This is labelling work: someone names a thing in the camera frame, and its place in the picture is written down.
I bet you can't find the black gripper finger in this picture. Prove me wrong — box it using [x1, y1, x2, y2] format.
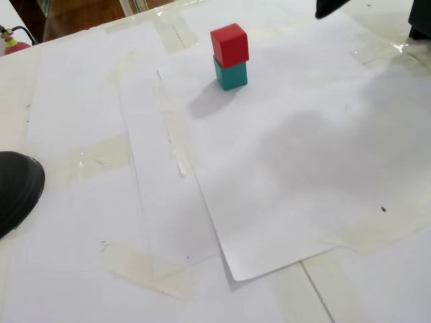
[314, 0, 350, 20]

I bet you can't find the red cube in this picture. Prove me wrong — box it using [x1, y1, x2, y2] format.
[210, 22, 251, 69]

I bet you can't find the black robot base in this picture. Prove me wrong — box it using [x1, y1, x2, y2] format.
[407, 0, 431, 40]

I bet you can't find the teal blue cube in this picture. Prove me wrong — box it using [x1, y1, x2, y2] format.
[212, 55, 248, 92]

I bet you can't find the short clear tape strip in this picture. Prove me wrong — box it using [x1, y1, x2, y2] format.
[350, 45, 383, 65]

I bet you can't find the white paper sheet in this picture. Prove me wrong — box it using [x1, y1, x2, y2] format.
[117, 80, 222, 280]
[157, 18, 431, 283]

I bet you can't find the long beige tape strip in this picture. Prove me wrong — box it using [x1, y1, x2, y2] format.
[154, 82, 195, 178]

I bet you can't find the brown wooden cabinet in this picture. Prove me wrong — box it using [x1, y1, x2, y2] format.
[9, 0, 149, 44]

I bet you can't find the glossy beige tape strip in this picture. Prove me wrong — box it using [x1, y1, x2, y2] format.
[50, 134, 132, 184]

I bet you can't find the red fire extinguisher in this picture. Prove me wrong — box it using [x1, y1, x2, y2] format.
[0, 24, 40, 57]

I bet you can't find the black round camera base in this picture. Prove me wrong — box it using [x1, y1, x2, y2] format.
[0, 151, 46, 240]

